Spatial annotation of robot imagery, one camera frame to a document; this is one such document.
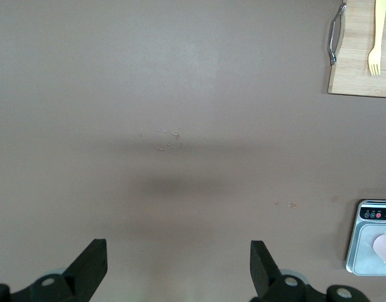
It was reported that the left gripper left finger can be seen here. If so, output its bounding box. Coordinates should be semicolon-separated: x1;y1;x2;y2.
0;238;108;302

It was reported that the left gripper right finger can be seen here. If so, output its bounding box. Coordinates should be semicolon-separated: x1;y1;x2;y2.
249;240;368;302

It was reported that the silver digital kitchen scale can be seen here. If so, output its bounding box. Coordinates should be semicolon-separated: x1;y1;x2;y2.
346;199;386;277

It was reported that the wooden cutting board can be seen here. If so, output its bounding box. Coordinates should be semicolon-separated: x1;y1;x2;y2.
327;0;386;98

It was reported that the yellow plastic fork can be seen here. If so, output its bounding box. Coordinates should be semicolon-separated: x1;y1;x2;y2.
368;0;386;76

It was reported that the metal cutting board handle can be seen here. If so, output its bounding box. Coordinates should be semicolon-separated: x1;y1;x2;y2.
328;3;347;66

